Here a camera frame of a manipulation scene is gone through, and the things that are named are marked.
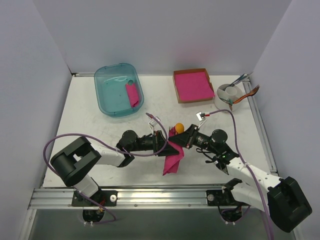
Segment pink napkin stack in tray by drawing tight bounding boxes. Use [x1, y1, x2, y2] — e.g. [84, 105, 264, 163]
[174, 71, 214, 101]

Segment teal transparent plastic bin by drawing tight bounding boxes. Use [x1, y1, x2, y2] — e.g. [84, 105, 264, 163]
[94, 63, 144, 118]

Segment white utensil holder cup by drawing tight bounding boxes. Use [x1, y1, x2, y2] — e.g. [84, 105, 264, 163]
[214, 84, 243, 112]

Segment aluminium right side rail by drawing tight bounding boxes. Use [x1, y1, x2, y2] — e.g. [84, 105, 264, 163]
[247, 95, 279, 177]

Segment rolled pink napkin in bin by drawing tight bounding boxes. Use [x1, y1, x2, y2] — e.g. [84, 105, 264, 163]
[125, 83, 140, 108]

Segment aluminium front rail frame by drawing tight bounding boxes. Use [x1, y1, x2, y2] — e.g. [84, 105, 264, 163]
[18, 183, 297, 240]

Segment orange plastic spoon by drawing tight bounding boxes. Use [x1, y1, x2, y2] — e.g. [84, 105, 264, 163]
[174, 122, 185, 134]

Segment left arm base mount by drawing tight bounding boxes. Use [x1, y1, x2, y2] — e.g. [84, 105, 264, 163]
[71, 189, 118, 226]

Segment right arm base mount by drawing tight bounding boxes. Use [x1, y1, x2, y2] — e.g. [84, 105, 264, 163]
[206, 189, 251, 226]

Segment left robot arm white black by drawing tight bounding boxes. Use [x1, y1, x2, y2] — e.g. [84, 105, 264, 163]
[50, 130, 180, 206]

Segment pink paper napkin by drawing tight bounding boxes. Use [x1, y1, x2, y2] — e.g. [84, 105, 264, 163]
[162, 141, 185, 176]

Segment brown cardboard napkin tray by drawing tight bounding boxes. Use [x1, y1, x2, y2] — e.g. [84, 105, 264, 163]
[172, 67, 215, 104]

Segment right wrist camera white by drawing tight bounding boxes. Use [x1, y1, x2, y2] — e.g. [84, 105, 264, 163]
[196, 111, 207, 123]

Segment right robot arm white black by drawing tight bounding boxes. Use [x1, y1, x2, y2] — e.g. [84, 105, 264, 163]
[169, 124, 312, 233]

